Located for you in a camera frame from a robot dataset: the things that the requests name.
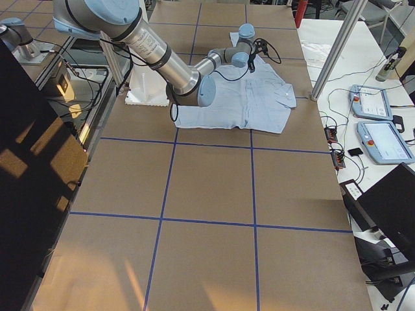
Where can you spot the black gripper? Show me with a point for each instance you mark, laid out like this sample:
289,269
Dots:
251,61

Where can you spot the light blue button-up shirt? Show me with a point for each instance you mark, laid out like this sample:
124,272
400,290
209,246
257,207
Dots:
261,100

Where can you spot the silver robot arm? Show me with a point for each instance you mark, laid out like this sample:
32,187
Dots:
123,22
20,42

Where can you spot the red cylinder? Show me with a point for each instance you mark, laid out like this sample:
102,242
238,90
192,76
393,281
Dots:
301,8

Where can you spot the orange black connector module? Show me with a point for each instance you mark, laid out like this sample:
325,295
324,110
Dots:
331,135

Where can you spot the far teach pendant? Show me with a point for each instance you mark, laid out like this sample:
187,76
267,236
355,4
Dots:
370,103

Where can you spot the teach pendant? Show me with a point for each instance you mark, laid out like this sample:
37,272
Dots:
383,143
370,103

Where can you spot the small black box device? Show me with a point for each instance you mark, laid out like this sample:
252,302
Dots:
355,152

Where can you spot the near teach pendant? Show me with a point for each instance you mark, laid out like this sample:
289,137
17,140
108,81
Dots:
383,143

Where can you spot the black monitor right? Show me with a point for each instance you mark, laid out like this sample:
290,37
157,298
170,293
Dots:
388,208

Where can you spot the black panel left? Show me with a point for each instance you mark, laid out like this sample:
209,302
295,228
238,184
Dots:
41,164

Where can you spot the aluminium frame post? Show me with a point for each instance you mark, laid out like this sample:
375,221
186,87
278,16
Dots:
340,41

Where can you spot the white pedestal column base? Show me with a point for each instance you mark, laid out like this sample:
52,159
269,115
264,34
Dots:
146,88

